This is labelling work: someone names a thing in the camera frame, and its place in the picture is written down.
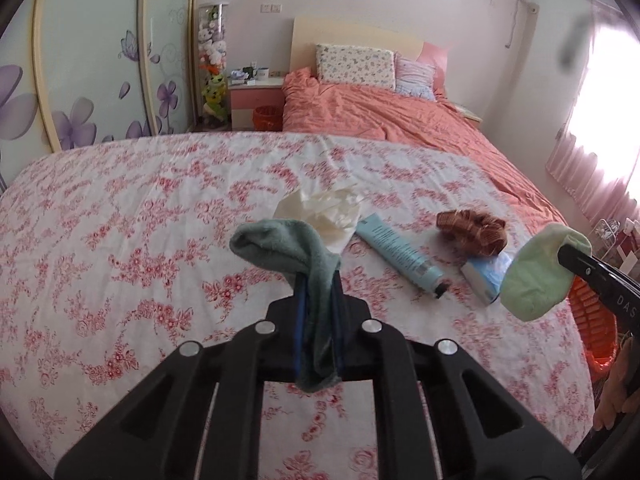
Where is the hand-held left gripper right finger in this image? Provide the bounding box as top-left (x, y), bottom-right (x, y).
top-left (334, 274), bottom-right (582, 480)

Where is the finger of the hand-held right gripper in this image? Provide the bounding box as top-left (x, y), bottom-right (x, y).
top-left (556, 243), bottom-right (622, 294)

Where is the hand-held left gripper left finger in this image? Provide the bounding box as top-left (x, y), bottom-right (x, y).
top-left (54, 279), bottom-right (312, 480)

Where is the teal sock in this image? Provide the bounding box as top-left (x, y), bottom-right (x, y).
top-left (229, 217), bottom-right (345, 394)

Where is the orange plastic basket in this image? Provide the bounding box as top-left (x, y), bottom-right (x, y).
top-left (565, 275), bottom-right (622, 377)

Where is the light green sock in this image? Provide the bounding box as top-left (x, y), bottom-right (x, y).
top-left (500, 224), bottom-right (593, 323)

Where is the person's right hand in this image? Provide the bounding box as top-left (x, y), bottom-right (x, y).
top-left (594, 337), bottom-right (640, 432)

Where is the white rolling cart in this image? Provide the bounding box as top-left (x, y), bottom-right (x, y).
top-left (595, 217), bottom-right (632, 252)

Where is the blue tube with black cap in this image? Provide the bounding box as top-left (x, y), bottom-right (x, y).
top-left (355, 213), bottom-right (449, 301)

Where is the pink curtain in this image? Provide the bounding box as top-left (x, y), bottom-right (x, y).
top-left (545, 0), bottom-right (640, 222)

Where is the blue tissue pack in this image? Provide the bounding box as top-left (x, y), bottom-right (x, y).
top-left (460, 252), bottom-right (516, 306)

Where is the crumpled white plastic wrapper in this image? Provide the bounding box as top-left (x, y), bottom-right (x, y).
top-left (274, 185), bottom-right (364, 254)

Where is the brown scrunchie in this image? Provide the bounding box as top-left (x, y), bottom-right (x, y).
top-left (436, 209), bottom-right (507, 257)

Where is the pink and white nightstand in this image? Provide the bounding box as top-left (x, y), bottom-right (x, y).
top-left (227, 76), bottom-right (286, 132)
top-left (451, 102), bottom-right (484, 129)

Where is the small orange waste bin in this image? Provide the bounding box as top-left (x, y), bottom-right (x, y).
top-left (252, 105), bottom-right (285, 132)

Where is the bed with pink duvet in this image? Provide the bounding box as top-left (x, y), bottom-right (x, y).
top-left (281, 67), bottom-right (569, 227)

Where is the pink striped pillow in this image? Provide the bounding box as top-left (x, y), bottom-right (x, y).
top-left (395, 55), bottom-right (437, 101)

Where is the floral pillow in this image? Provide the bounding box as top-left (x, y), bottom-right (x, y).
top-left (315, 43), bottom-right (399, 92)

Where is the air conditioner pipe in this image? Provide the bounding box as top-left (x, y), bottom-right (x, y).
top-left (504, 0), bottom-right (540, 52)

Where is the clear tube of plush toys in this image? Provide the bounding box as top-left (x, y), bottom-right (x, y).
top-left (197, 2), bottom-right (232, 129)

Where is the cream and pink headboard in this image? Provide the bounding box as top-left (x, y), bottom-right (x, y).
top-left (291, 15), bottom-right (449, 97)

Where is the wardrobe with purple flowers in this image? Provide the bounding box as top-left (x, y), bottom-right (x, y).
top-left (0, 0), bottom-right (199, 192)

